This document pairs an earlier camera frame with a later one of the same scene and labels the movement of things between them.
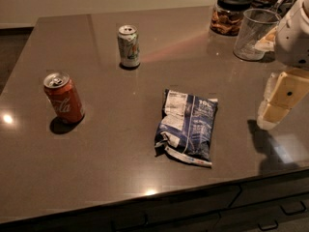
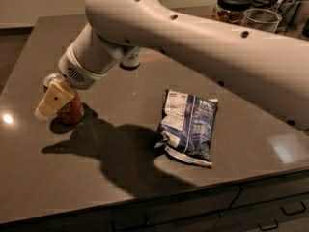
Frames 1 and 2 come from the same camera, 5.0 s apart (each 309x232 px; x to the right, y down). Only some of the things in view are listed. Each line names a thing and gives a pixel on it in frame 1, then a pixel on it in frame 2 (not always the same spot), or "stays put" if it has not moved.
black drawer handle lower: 269,228 stays put
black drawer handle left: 114,228 stays put
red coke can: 64,97 stays put
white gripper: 294,38 to 78,73
